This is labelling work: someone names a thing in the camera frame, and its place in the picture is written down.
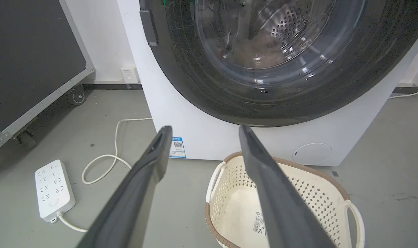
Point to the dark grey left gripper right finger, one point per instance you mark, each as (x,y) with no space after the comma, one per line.
(281,199)

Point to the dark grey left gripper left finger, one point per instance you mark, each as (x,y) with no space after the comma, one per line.
(133,193)

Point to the white front-load washing machine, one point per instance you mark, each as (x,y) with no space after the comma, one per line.
(208,137)

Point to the black round washing machine door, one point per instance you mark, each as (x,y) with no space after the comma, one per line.
(271,62)

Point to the white barcode label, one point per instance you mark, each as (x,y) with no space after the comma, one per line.
(259,224)

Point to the cream perforated laundry basket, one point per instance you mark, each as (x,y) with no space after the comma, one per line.
(236,206)

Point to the blue energy label sticker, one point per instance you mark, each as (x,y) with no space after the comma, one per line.
(178,147)

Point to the white power strip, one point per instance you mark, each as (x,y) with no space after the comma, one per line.
(53,189)

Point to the black flight case with casters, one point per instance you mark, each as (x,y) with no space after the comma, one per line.
(26,69)

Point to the white wall socket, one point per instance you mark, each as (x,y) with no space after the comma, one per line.
(129,74)

